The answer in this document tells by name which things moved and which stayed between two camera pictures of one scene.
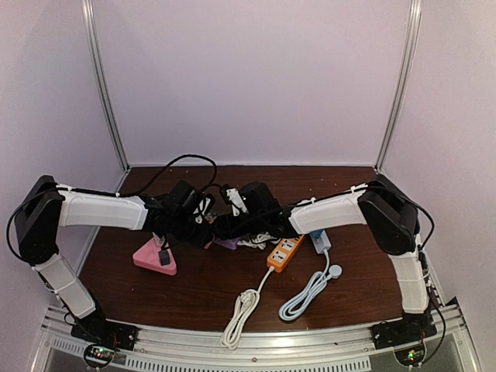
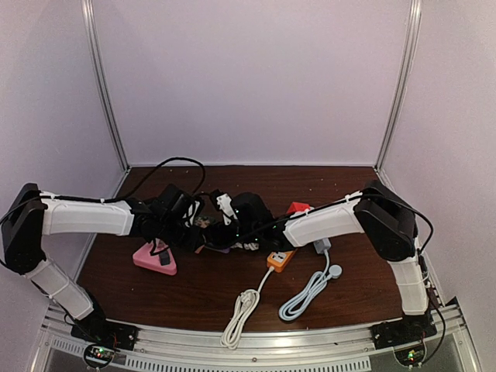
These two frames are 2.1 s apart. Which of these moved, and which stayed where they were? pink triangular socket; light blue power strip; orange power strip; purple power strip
Moved: purple power strip
Stayed: light blue power strip; orange power strip; pink triangular socket
